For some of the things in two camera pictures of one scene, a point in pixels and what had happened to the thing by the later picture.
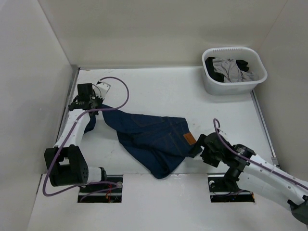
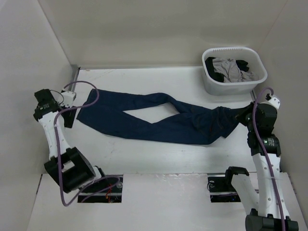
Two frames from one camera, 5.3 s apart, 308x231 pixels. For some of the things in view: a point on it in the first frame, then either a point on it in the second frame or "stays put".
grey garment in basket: (231, 72) stays put
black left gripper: (100, 100) -> (69, 121)
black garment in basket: (217, 76) stays put
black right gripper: (208, 160) -> (240, 116)
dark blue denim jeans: (161, 145) -> (103, 111)
